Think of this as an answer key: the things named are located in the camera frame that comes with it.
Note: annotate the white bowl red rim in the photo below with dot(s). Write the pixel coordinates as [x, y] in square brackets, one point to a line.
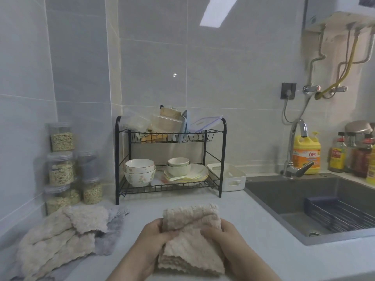
[140, 165]

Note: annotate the small cream bowl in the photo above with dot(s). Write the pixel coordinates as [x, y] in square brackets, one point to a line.
[178, 161]

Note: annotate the black wall socket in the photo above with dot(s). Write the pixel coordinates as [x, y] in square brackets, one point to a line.
[288, 90]

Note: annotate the grey fluffy towel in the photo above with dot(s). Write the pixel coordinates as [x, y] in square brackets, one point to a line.
[111, 234]

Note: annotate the person's left hand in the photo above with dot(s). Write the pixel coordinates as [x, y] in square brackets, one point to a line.
[149, 248]

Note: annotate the grey corrugated pipe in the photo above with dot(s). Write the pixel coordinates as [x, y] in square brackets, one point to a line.
[311, 74]
[351, 62]

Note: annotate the grey blue container lid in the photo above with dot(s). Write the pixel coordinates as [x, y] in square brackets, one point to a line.
[185, 122]

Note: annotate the clear empty jar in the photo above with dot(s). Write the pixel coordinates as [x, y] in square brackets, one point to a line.
[88, 169]

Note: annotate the stainless steel pot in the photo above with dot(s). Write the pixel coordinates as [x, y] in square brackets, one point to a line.
[359, 127]

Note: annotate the cream plate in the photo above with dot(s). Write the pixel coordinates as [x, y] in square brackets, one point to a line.
[199, 171]

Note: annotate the clear lid blue rim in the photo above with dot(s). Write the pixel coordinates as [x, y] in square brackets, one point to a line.
[205, 124]

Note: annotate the white red printed mat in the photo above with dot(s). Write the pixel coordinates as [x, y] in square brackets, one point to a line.
[158, 179]

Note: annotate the white plastic basket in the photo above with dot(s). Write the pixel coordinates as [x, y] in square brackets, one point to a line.
[234, 184]

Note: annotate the dark blue sink rack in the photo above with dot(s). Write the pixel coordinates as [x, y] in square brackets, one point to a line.
[319, 201]

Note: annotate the cream plastic spoon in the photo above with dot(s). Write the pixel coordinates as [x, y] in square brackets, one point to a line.
[175, 178]

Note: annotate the chrome water valve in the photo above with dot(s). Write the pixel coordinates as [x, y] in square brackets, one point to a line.
[310, 89]
[340, 89]

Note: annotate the pale yellow plate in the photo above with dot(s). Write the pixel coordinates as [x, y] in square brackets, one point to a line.
[203, 177]

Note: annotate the white floral bowl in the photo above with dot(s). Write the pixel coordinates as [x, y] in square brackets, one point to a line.
[140, 178]

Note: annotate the grey kitchen sink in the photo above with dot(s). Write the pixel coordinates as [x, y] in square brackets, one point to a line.
[272, 199]

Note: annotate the cream bowl green rim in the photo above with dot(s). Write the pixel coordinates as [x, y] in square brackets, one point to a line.
[178, 170]

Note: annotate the yellow detergent bottle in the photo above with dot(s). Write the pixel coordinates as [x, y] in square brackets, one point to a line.
[307, 158]

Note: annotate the yellow orange cloth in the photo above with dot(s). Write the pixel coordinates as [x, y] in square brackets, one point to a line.
[151, 138]

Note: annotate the beige fluffy towel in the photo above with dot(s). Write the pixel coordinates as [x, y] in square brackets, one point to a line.
[190, 251]
[52, 239]

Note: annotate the yellow squeeze bottle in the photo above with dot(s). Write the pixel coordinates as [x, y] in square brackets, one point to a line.
[370, 169]

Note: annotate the person's right hand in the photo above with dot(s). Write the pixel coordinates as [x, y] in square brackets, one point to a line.
[234, 248]

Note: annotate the chrome kitchen faucet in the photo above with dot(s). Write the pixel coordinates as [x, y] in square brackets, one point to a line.
[303, 127]

